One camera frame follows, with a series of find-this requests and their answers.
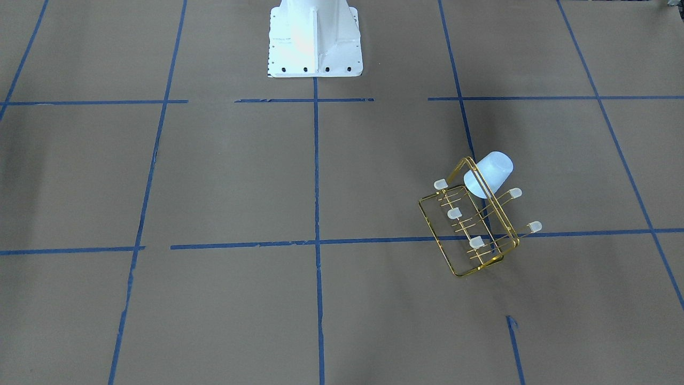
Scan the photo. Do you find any light blue plastic cup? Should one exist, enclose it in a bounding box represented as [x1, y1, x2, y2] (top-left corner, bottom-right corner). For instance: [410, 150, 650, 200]
[463, 151, 515, 199]

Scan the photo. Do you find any gold wire cup holder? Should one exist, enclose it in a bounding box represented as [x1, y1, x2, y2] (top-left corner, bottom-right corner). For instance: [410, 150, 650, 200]
[417, 156, 543, 278]

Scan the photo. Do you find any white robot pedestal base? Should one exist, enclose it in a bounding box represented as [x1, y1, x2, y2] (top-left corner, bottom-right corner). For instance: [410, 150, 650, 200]
[267, 1, 364, 78]

